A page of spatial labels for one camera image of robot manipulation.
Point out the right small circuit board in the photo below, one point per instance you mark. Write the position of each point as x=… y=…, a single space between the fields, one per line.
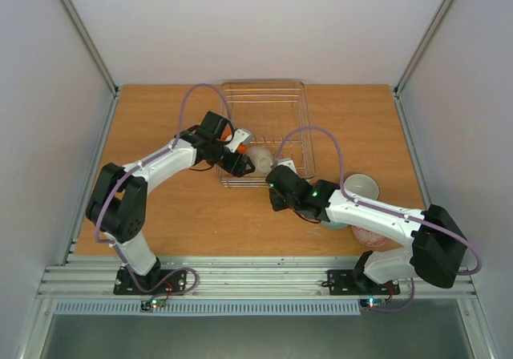
x=372 y=303

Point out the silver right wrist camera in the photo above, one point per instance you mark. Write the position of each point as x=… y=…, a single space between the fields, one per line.
x=287 y=162

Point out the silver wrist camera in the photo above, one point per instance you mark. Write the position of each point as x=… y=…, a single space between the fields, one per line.
x=238 y=141
x=287 y=162

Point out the aluminium frame post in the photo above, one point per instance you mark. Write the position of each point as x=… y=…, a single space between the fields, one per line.
x=83 y=33
x=431 y=30

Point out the white bowl dark exterior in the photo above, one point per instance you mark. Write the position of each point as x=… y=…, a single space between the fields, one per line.
x=362 y=185

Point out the grey slotted cable duct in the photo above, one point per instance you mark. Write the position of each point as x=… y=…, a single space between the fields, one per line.
x=209 y=308

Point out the left small circuit board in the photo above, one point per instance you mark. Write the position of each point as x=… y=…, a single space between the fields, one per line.
x=153 y=304

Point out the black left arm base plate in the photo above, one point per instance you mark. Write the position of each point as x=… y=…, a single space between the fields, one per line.
x=176 y=281

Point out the red patterned bowl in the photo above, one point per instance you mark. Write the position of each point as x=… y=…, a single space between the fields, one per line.
x=368 y=238

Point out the orange bowl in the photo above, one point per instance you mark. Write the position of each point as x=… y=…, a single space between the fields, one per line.
x=227 y=132

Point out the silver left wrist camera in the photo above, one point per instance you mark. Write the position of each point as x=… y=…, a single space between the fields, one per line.
x=238 y=141

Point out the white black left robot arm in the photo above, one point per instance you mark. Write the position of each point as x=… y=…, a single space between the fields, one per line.
x=118 y=204

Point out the pale green bowl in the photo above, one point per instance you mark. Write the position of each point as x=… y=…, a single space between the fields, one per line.
x=334 y=225

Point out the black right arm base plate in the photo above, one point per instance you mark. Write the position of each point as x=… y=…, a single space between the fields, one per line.
x=341 y=282

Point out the aluminium extrusion rail base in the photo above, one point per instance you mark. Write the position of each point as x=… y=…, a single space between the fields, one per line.
x=221 y=277

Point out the left aluminium frame post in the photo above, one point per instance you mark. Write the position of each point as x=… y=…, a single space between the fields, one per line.
x=83 y=33

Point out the right aluminium frame post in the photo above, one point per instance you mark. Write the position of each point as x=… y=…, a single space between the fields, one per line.
x=431 y=30

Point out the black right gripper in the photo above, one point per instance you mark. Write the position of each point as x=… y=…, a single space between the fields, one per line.
x=276 y=188

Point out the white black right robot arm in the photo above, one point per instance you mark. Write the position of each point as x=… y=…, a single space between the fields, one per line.
x=432 y=246

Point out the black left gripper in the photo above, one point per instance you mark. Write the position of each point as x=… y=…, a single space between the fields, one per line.
x=239 y=166

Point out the chrome wire dish rack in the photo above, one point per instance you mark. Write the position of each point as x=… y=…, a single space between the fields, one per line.
x=270 y=109

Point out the small circuit board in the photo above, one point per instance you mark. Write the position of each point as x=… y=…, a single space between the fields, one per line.
x=372 y=303
x=153 y=304

